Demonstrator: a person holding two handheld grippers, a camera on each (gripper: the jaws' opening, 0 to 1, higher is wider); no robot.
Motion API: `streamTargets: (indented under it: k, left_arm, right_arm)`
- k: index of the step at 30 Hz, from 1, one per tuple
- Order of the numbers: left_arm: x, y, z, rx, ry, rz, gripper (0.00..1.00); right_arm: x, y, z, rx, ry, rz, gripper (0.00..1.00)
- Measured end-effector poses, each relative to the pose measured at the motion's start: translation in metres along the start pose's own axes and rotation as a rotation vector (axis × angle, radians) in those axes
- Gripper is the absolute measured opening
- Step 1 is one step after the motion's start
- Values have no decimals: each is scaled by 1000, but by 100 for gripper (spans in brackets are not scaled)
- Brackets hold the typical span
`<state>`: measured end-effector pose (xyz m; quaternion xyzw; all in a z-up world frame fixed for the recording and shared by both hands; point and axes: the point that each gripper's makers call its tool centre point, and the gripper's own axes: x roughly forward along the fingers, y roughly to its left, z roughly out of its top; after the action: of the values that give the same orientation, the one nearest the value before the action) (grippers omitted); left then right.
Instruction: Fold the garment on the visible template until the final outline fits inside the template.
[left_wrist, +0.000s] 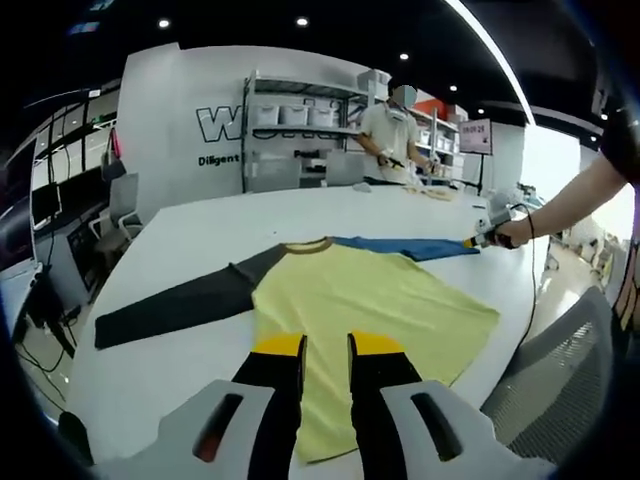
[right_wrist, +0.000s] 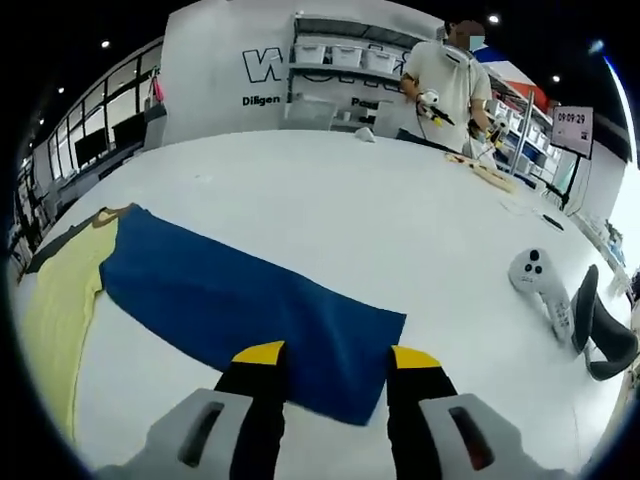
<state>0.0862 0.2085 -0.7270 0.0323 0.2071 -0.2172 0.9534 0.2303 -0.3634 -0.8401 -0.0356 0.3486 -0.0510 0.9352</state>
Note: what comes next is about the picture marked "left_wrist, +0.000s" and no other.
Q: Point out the white office chair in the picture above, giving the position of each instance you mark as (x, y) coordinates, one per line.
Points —
(122, 200)

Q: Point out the yellow blue grey raglan garment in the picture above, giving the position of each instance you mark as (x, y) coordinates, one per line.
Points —
(350, 300)

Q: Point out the black screen stand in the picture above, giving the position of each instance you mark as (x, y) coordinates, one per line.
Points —
(481, 172)

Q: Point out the grey mesh chair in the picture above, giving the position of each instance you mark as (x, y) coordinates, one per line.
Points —
(560, 380)

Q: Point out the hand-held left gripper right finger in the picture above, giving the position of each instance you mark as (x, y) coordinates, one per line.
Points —
(380, 400)

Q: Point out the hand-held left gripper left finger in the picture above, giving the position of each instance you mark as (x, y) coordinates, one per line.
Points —
(270, 400)

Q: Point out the person's black shirt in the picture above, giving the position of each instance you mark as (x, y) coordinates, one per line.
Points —
(620, 150)

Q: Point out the person's right hand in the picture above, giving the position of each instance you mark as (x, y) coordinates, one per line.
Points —
(517, 232)

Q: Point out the storage rack with boxes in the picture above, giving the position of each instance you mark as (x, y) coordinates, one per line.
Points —
(442, 142)

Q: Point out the translucent grey box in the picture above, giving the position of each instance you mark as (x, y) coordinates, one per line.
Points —
(275, 176)
(344, 169)

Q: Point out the white storage bin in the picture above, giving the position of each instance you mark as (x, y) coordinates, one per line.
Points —
(320, 117)
(293, 116)
(265, 116)

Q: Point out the grey metal shelf unit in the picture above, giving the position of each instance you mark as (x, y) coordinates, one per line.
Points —
(300, 89)

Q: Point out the pink timer screen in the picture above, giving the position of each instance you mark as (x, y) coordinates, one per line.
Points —
(476, 137)

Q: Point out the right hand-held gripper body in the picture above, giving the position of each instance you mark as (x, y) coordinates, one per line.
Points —
(500, 212)

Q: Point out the black computer monitor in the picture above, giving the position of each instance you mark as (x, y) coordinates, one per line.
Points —
(46, 205)

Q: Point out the pink grey hanging bag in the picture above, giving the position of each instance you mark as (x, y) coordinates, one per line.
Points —
(112, 162)

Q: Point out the grey cloth lump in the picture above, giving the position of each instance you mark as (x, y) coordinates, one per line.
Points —
(363, 188)

